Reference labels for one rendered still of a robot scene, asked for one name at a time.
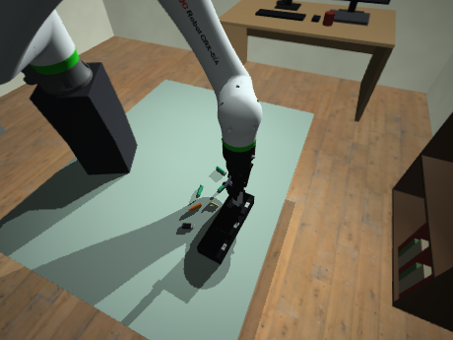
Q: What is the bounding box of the black rack of labelled bins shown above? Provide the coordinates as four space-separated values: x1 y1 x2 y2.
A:
197 192 255 264

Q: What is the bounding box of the orange cylinder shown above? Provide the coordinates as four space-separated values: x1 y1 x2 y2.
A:
188 203 202 212

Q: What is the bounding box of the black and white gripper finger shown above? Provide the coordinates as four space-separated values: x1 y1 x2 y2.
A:
239 163 253 204
223 175 242 207

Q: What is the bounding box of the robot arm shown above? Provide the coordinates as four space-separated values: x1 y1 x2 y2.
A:
0 0 262 166

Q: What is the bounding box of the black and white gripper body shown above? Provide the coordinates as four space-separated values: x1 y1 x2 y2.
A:
226 161 251 182

